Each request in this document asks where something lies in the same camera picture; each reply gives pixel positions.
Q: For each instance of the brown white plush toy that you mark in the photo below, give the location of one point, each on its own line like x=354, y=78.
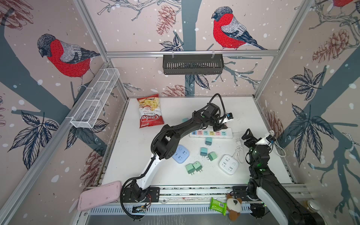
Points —
x=233, y=206

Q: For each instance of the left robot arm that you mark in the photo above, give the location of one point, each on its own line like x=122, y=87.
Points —
x=164, y=146

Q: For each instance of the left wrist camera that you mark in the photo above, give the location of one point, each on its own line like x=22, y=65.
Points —
x=228, y=117

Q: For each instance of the green wipes packet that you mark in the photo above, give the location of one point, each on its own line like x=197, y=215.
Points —
x=218, y=206

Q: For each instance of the glass jar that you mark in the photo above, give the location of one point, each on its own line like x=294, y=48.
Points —
x=311, y=206

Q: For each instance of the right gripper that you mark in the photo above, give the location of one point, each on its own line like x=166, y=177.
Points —
x=251, y=137

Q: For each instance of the green plug adapter right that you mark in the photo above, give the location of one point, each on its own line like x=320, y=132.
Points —
x=197, y=166

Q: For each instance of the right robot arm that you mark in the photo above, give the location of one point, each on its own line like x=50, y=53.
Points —
x=263, y=185

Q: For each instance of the black wire basket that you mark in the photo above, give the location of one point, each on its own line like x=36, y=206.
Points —
x=193, y=64

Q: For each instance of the pink tray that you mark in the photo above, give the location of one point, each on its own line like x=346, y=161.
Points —
x=99, y=196

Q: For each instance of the white cube power socket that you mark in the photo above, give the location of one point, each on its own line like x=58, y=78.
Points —
x=228, y=164

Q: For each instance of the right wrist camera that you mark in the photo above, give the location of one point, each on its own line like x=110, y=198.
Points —
x=266, y=140

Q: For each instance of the white multicolour power strip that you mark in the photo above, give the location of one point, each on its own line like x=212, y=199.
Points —
x=210, y=133

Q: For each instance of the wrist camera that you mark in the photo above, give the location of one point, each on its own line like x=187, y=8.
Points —
x=266, y=140
x=228, y=117

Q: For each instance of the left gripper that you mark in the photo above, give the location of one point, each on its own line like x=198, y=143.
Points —
x=219, y=127

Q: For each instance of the white mesh wall basket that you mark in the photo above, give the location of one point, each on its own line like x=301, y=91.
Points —
x=92, y=106

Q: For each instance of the red white cassava chips bag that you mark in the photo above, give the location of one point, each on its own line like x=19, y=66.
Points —
x=150, y=111

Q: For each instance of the green plug adapter left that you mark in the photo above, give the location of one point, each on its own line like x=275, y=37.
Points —
x=190, y=169

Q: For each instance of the blue cube power socket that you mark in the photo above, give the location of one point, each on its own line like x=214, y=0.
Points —
x=181, y=154

